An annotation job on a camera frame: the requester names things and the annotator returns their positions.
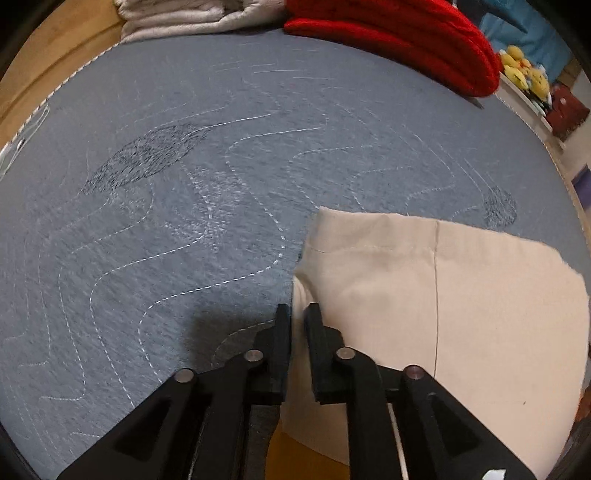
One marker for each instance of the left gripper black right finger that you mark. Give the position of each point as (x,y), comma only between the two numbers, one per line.
(323,345)

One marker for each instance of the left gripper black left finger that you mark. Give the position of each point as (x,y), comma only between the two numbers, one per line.
(270,373)

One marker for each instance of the beige and mustard large shirt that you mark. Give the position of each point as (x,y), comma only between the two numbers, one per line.
(500,321)

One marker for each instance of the purple bag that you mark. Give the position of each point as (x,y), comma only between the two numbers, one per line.
(582,185)

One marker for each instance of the red folded blanket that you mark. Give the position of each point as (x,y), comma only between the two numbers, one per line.
(432,37)

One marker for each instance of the yellow plush toy pile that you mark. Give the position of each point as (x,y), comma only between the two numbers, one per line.
(529,79)

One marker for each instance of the cream folded fleece blanket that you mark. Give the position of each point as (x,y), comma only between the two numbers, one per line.
(144,20)

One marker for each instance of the blue curtain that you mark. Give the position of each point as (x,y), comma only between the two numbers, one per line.
(541,44)

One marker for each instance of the wooden bed frame headboard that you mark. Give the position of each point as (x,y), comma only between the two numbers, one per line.
(73,34)

